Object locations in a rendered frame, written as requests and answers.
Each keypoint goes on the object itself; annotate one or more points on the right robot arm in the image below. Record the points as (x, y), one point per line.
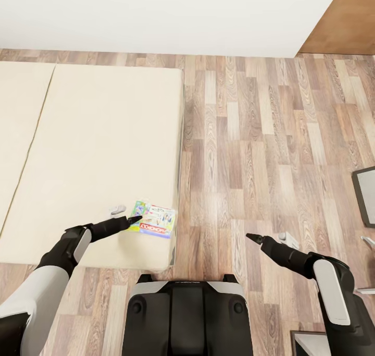
(350, 330)

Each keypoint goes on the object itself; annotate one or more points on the bed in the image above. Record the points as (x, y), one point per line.
(76, 140)

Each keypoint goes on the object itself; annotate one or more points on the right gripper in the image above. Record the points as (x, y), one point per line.
(279, 253)

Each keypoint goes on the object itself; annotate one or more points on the sliding door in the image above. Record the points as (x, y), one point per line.
(347, 27)

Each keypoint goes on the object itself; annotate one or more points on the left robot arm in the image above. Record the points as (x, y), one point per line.
(27, 315)

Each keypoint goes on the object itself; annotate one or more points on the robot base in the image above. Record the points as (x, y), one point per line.
(187, 318)

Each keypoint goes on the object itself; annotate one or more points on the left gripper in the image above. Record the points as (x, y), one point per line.
(115, 225)

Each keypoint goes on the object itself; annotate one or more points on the board game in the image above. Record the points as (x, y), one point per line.
(157, 220)

